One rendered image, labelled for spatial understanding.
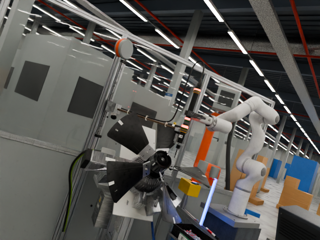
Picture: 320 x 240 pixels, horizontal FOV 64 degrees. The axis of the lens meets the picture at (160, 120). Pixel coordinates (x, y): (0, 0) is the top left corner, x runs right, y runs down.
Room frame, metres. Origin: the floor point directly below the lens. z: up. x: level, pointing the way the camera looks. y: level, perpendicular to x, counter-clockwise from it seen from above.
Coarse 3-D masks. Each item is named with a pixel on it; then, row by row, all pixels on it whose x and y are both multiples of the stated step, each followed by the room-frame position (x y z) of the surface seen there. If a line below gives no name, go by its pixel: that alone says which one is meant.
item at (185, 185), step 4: (180, 180) 2.06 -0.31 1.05; (184, 180) 2.01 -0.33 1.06; (188, 180) 2.02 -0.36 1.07; (180, 184) 2.04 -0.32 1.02; (184, 184) 1.99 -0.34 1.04; (188, 184) 1.94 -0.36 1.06; (192, 184) 1.93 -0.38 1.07; (196, 184) 1.96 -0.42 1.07; (180, 188) 2.02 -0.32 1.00; (184, 188) 1.97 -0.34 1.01; (188, 188) 1.93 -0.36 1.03; (192, 188) 1.93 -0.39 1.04; (196, 188) 1.94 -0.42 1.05; (200, 188) 1.96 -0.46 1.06; (184, 192) 1.96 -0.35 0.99; (188, 192) 1.92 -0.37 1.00; (192, 192) 1.93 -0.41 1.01; (196, 192) 1.95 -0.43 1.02; (192, 196) 1.94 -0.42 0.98; (196, 196) 1.95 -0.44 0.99
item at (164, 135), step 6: (162, 126) 1.79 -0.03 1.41; (174, 126) 1.78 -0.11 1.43; (180, 126) 1.79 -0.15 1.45; (162, 132) 1.75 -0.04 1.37; (168, 132) 1.74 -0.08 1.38; (162, 138) 1.71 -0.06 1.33; (168, 138) 1.70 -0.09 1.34; (156, 144) 1.70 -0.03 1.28; (162, 144) 1.67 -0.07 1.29; (168, 144) 1.66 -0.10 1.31; (174, 144) 1.65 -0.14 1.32
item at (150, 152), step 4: (148, 144) 1.57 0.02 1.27; (144, 148) 1.57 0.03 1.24; (148, 148) 1.57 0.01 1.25; (152, 148) 1.57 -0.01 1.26; (140, 152) 1.57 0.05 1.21; (144, 152) 1.57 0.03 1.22; (148, 152) 1.57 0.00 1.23; (152, 152) 1.57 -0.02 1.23; (140, 156) 1.57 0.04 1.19; (144, 156) 1.57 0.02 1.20; (148, 156) 1.57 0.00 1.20; (144, 160) 1.57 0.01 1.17
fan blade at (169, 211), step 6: (162, 186) 1.44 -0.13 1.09; (168, 198) 1.44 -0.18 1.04; (168, 204) 1.41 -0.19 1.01; (162, 210) 1.34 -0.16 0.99; (168, 210) 1.38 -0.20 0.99; (174, 210) 1.47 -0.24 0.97; (162, 216) 1.33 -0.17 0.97; (168, 216) 1.36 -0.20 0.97; (174, 216) 1.43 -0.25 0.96; (168, 222) 1.35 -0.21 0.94
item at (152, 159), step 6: (162, 150) 1.55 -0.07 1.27; (150, 156) 1.62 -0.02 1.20; (156, 156) 1.52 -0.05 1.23; (162, 156) 1.54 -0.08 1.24; (168, 156) 1.55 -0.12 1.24; (144, 162) 1.58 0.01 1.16; (150, 162) 1.52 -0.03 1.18; (156, 162) 1.48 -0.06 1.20; (162, 162) 1.51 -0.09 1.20; (168, 162) 1.54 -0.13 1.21; (150, 168) 1.53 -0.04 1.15; (156, 168) 1.50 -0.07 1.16; (162, 168) 1.49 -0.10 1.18; (150, 174) 1.55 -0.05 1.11; (156, 174) 1.57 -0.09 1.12; (162, 174) 1.60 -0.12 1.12
